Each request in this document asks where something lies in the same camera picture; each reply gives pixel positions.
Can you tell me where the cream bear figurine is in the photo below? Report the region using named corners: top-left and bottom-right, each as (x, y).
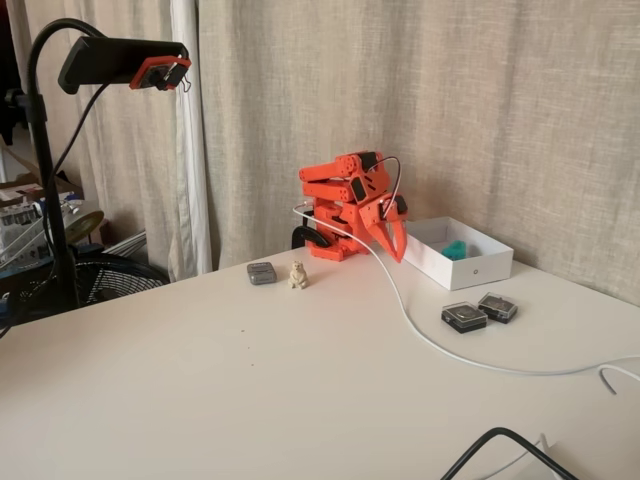
top-left (287, 259), bottom-right (311, 292)

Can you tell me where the orange framed webcam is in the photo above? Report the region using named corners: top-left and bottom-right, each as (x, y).
top-left (128, 56), bottom-right (194, 94)

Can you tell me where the black floor fan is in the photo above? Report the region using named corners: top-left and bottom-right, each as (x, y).
top-left (0, 252), bottom-right (171, 329)

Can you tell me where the grey metal tin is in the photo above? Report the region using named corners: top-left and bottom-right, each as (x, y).
top-left (246, 261), bottom-right (278, 288)

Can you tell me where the black camera holder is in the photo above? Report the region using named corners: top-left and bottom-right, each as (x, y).
top-left (58, 36), bottom-right (192, 96)

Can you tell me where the short white cable end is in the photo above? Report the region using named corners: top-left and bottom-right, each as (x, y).
top-left (598, 366), bottom-right (640, 397)

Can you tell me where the clear plastic storage box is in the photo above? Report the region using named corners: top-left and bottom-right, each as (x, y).
top-left (0, 199), bottom-right (66, 272)

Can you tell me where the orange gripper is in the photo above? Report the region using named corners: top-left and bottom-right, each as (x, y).
top-left (356, 193), bottom-right (409, 265)

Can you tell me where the beige lamp shade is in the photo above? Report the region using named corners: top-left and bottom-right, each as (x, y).
top-left (64, 209), bottom-right (106, 246)

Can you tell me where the black clear-lid case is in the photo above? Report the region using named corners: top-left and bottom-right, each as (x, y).
top-left (440, 300), bottom-right (489, 336)
top-left (477, 292), bottom-right (519, 325)

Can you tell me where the white cardboard bin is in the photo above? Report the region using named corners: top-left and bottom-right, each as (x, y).
top-left (399, 215), bottom-right (515, 293)

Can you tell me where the thick black cable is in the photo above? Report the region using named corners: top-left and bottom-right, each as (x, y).
top-left (439, 427), bottom-right (580, 480)

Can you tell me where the black gooseneck stand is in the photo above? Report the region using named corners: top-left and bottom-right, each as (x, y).
top-left (27, 17), bottom-right (109, 309)

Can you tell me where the camera on gooseneck stand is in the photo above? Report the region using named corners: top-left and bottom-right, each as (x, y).
top-left (7, 0), bottom-right (221, 284)

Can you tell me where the thin robot servo wire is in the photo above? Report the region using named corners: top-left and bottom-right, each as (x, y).
top-left (369, 156), bottom-right (404, 221)

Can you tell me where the green cube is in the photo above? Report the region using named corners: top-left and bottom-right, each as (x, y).
top-left (441, 240), bottom-right (469, 262)

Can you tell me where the black table clamp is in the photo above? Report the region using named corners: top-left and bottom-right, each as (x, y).
top-left (291, 224), bottom-right (335, 252)

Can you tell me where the beige linen curtain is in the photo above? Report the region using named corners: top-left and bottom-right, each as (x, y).
top-left (197, 0), bottom-right (640, 307)

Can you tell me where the cardboard box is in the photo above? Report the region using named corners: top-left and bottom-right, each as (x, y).
top-left (0, 144), bottom-right (84, 206)

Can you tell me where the black webcam cable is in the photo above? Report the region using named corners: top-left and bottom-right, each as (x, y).
top-left (0, 82), bottom-right (110, 341)

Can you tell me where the long white cable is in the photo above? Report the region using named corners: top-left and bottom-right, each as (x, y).
top-left (292, 199), bottom-right (640, 378)

